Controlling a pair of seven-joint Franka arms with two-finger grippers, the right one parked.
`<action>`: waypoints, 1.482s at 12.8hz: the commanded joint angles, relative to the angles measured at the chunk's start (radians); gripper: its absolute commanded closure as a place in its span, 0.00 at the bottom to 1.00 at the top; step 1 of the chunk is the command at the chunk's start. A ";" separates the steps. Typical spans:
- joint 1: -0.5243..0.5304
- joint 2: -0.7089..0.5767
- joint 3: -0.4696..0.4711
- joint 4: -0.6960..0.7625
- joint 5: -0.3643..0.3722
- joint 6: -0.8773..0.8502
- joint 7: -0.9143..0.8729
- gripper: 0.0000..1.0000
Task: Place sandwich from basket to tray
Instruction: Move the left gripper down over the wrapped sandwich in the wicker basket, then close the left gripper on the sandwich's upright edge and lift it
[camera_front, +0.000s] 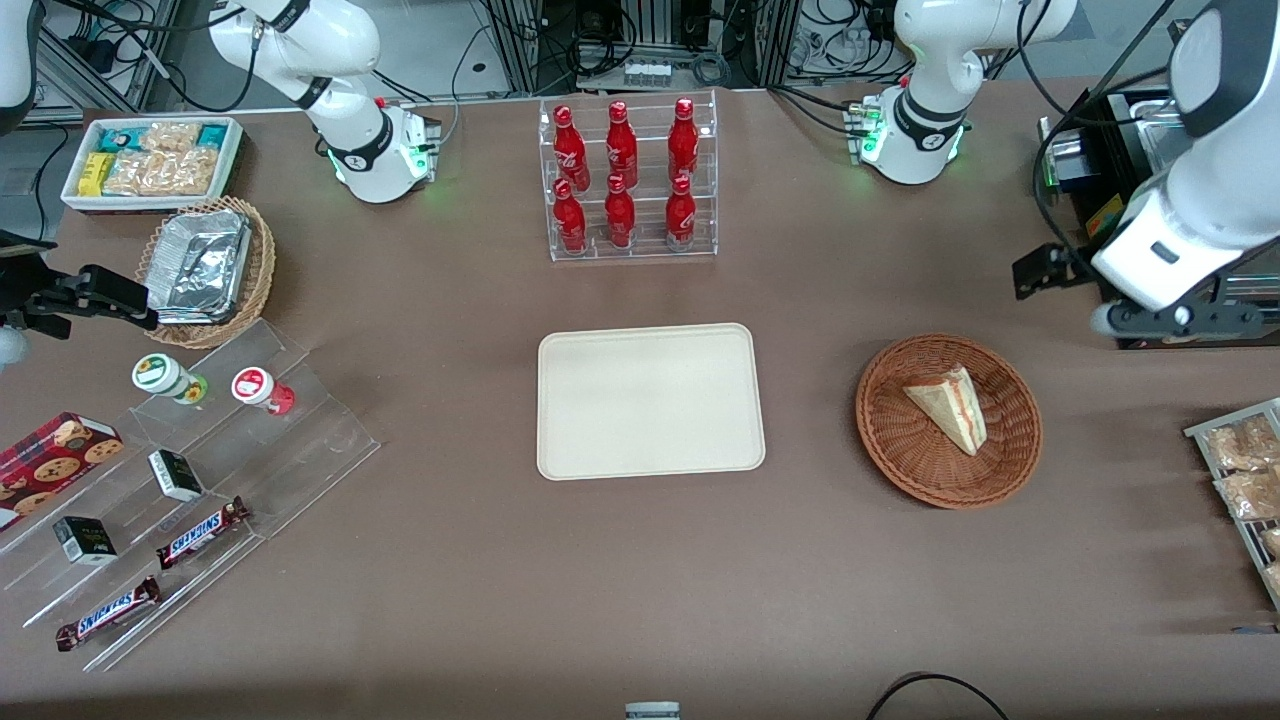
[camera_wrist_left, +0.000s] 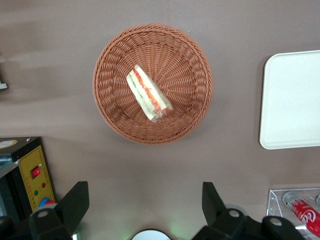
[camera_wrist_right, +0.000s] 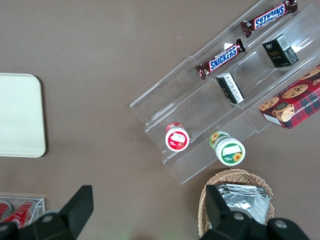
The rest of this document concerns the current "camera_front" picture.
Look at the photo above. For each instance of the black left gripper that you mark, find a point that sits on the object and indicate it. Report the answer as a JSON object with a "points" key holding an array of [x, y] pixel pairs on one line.
{"points": [[1072, 267]]}

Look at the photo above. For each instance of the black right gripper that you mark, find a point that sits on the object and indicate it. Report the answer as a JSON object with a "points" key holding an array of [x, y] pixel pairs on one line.
{"points": [[22, 296]]}

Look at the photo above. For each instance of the triangular sandwich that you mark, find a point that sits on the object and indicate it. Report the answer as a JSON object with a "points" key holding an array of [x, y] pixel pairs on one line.
{"points": [[950, 410]]}

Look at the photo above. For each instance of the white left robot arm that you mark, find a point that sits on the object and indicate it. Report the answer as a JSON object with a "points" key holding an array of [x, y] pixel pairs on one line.
{"points": [[1200, 200]]}

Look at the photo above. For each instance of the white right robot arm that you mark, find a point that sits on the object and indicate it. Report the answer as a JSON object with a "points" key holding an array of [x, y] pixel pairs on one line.
{"points": [[360, 150]]}

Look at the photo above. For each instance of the aluminium foil tray stack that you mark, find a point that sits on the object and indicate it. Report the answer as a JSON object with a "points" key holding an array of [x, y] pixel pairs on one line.
{"points": [[200, 265]]}

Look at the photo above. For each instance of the light wicker basket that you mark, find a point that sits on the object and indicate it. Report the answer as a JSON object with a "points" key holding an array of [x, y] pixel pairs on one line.
{"points": [[262, 260]]}

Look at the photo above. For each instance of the brown wicker basket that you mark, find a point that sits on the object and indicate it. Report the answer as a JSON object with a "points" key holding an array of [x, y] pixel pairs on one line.
{"points": [[900, 450]]}

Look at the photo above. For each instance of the beige rectangular tray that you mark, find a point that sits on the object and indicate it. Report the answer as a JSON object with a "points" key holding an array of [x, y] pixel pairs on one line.
{"points": [[650, 400]]}

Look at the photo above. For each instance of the green lidded cup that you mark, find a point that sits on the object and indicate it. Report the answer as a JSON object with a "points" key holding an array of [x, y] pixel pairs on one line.
{"points": [[158, 373]]}

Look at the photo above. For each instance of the black food warmer appliance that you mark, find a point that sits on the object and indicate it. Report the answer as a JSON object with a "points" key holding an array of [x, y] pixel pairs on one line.
{"points": [[1110, 215]]}

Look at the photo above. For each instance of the white snack bin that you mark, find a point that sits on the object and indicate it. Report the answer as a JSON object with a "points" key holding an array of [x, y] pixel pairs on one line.
{"points": [[150, 203]]}

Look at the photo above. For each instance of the clear cracker bag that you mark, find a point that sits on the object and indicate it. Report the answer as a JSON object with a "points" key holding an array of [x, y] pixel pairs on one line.
{"points": [[170, 136], [130, 173], [188, 170]]}

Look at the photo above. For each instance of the yellow snack packet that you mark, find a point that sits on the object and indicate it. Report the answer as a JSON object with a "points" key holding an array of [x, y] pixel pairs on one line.
{"points": [[95, 173]]}

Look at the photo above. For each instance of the teal snack packet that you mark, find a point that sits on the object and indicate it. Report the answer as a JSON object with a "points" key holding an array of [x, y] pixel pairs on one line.
{"points": [[118, 138], [212, 135]]}

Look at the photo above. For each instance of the red lidded cup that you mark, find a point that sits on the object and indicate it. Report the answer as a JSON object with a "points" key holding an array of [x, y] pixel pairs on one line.
{"points": [[253, 385]]}

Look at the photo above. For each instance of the red tartan cookie box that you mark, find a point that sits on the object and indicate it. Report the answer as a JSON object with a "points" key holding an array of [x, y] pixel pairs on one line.
{"points": [[50, 465]]}

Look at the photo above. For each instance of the small black box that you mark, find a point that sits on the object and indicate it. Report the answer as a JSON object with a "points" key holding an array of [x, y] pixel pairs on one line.
{"points": [[85, 540], [175, 475]]}

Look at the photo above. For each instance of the clear acrylic stepped stand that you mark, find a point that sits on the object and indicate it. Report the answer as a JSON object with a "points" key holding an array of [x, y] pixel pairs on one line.
{"points": [[300, 450]]}

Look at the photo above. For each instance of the Snickers chocolate bar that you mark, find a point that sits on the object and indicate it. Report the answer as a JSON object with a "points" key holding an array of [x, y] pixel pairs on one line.
{"points": [[108, 613], [200, 532]]}

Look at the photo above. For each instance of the clear bagged pastry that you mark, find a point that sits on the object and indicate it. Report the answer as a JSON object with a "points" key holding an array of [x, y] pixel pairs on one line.
{"points": [[1272, 541], [1250, 493], [1240, 445], [1275, 578]]}

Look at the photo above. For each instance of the red cola bottle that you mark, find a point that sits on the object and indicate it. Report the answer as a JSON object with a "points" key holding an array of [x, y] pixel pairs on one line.
{"points": [[570, 150], [683, 140], [621, 145], [620, 212], [680, 212], [570, 220]]}

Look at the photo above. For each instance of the clear acrylic bottle rack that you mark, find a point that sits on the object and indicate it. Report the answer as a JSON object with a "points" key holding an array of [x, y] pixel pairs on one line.
{"points": [[650, 250]]}

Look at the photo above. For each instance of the white power strip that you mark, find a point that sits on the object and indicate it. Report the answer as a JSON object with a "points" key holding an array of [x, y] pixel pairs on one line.
{"points": [[647, 72]]}

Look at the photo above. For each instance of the small grey device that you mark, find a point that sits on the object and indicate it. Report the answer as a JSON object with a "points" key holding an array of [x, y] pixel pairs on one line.
{"points": [[652, 712]]}

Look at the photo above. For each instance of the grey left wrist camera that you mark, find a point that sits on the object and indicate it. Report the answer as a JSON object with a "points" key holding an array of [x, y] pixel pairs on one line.
{"points": [[1150, 322]]}

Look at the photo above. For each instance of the aluminium frame rack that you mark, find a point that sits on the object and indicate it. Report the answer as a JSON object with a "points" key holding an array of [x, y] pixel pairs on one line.
{"points": [[515, 50]]}

